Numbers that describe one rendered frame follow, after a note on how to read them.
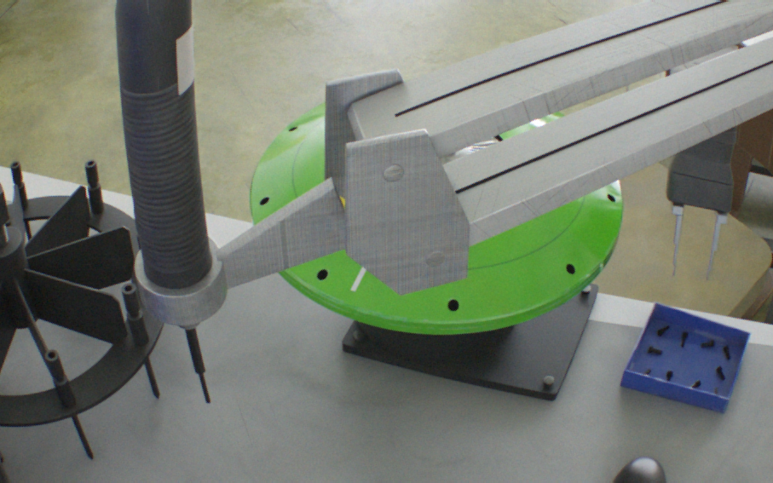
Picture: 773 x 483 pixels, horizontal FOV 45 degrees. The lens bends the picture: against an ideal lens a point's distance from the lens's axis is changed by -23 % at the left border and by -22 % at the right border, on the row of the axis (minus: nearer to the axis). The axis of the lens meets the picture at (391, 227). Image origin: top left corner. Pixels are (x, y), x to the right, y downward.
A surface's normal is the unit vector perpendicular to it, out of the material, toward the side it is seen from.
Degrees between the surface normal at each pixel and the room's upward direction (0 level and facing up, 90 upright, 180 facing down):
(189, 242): 90
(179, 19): 90
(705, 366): 0
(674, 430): 0
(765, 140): 90
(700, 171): 59
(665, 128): 19
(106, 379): 4
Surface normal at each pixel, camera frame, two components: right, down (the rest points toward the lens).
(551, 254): 0.23, -0.51
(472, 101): -0.32, -0.67
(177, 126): 0.72, 0.44
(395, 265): 0.22, 0.63
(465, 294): 0.02, -0.44
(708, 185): -0.21, 0.21
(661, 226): 0.00, -0.76
